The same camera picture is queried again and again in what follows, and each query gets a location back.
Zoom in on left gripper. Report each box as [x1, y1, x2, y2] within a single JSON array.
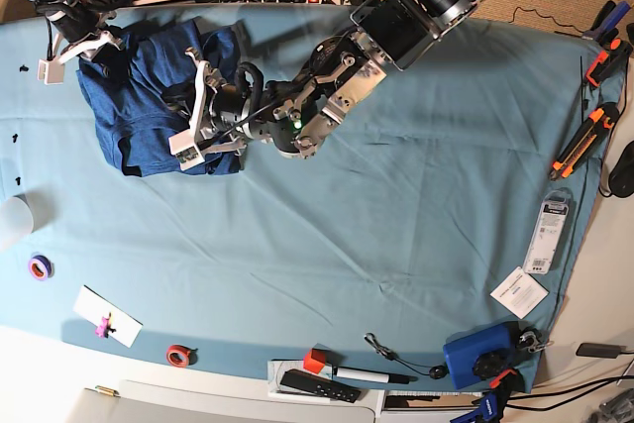
[[160, 47, 258, 156]]

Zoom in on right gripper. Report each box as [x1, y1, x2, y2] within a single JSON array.
[[47, 9, 124, 71]]

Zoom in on dark blue t-shirt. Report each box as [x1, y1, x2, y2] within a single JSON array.
[[76, 20, 241, 176]]

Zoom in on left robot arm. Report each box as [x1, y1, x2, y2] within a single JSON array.
[[162, 0, 481, 170]]

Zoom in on translucent plastic cup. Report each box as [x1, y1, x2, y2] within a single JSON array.
[[0, 197, 34, 252]]

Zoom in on purple tape roll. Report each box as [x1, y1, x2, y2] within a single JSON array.
[[28, 255, 53, 281]]

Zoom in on white paper card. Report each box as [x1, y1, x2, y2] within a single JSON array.
[[73, 285, 143, 348]]

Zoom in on pink binder clip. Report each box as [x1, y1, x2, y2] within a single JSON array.
[[95, 313, 116, 339]]

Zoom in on red tape roll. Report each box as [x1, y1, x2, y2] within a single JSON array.
[[165, 345, 197, 368]]

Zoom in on light blue table cloth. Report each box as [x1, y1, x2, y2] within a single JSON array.
[[1, 19, 600, 378]]

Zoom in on red cube block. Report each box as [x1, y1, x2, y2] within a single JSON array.
[[303, 348, 327, 374]]

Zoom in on black remote control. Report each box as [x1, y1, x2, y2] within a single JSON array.
[[280, 370, 362, 403]]

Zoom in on white notepad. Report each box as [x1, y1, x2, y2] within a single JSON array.
[[266, 357, 386, 418]]

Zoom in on black white marker pen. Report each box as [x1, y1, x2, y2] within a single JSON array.
[[333, 367, 412, 384]]

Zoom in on blue plastic box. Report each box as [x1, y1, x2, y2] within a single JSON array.
[[443, 322, 519, 389]]

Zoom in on blister pack of batteries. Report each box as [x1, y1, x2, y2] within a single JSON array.
[[522, 189, 572, 274]]

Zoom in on white paper packet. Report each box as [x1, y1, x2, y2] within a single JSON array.
[[490, 267, 548, 319]]

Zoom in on orange black utility knife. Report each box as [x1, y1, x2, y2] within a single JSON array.
[[549, 102, 620, 181]]

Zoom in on blue black spring clamp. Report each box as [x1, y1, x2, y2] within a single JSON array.
[[581, 0, 631, 44]]

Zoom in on orange black clamp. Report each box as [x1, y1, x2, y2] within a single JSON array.
[[584, 39, 633, 89]]

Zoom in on blue orange bar clamp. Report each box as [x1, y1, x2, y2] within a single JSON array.
[[451, 369, 524, 423]]

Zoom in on black computer mouse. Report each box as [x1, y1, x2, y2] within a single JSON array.
[[608, 141, 634, 198]]

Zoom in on small black phone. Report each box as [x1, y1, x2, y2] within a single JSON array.
[[576, 343, 622, 359]]

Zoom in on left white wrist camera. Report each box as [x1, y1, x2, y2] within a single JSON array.
[[168, 131, 204, 171]]

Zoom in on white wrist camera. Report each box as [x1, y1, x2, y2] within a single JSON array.
[[37, 59, 65, 85], [168, 131, 204, 171]]

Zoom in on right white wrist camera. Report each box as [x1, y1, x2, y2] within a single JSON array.
[[37, 59, 65, 85]]

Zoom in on black lanyard with clip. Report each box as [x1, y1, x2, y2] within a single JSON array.
[[363, 332, 449, 381]]

